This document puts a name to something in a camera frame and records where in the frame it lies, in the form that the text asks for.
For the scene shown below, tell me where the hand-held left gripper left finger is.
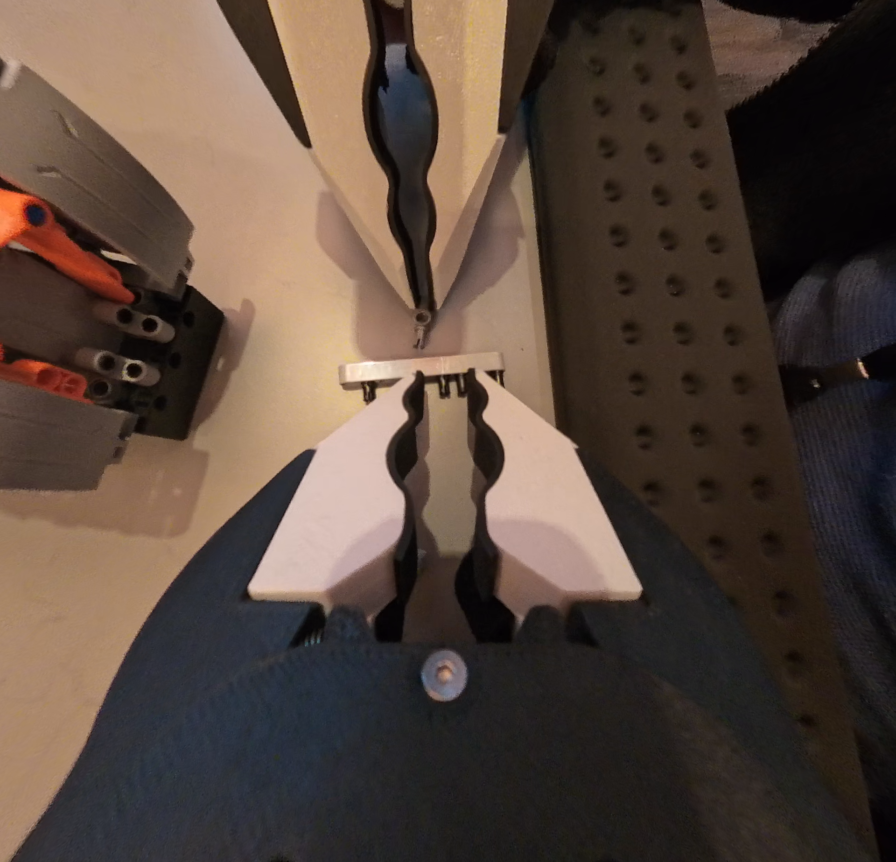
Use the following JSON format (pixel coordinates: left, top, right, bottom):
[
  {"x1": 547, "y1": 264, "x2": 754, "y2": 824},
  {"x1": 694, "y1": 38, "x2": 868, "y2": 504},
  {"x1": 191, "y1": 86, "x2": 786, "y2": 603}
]
[{"x1": 247, "y1": 371, "x2": 429, "y2": 631}]

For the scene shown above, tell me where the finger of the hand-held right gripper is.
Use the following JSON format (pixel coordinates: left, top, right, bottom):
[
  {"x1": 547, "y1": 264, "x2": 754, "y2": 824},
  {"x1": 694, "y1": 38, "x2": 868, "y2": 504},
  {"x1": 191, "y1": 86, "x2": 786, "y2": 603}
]
[
  {"x1": 256, "y1": 0, "x2": 421, "y2": 311},
  {"x1": 405, "y1": 0, "x2": 515, "y2": 315}
]

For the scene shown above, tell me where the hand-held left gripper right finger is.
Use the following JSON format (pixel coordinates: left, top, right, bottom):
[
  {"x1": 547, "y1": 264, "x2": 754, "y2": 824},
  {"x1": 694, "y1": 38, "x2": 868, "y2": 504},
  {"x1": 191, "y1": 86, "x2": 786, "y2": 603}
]
[{"x1": 455, "y1": 369, "x2": 644, "y2": 632}]

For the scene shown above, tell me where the light grey holed beam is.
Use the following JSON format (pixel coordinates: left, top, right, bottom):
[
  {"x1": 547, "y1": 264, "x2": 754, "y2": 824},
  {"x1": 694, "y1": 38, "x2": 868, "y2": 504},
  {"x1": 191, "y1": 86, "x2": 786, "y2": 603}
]
[{"x1": 337, "y1": 350, "x2": 507, "y2": 392}]

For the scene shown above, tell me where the grey orange toy block model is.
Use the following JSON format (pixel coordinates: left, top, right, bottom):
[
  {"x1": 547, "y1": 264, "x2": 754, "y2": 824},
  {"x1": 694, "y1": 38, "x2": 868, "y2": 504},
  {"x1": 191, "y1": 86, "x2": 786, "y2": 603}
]
[{"x1": 0, "y1": 56, "x2": 228, "y2": 493}]

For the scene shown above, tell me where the grey knit sweater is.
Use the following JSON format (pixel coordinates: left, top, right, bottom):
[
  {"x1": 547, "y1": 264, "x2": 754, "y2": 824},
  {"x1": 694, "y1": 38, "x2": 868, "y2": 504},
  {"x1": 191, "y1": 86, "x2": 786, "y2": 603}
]
[{"x1": 699, "y1": 0, "x2": 844, "y2": 110}]

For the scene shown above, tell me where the dark perforated pad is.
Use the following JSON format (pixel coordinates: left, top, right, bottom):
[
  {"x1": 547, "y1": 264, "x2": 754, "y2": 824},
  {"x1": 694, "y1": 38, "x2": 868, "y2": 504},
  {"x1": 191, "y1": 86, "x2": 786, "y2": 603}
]
[{"x1": 527, "y1": 0, "x2": 872, "y2": 862}]

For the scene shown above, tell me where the person's black jacket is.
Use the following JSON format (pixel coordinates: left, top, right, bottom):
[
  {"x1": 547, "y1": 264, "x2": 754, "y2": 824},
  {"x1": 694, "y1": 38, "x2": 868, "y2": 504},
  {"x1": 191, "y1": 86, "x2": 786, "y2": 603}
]
[{"x1": 699, "y1": 0, "x2": 896, "y2": 304}]

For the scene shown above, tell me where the black strap with buckle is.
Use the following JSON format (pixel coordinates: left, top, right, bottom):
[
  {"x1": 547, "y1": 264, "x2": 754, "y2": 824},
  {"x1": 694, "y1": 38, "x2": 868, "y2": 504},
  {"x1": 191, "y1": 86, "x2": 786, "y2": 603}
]
[{"x1": 777, "y1": 353, "x2": 896, "y2": 406}]

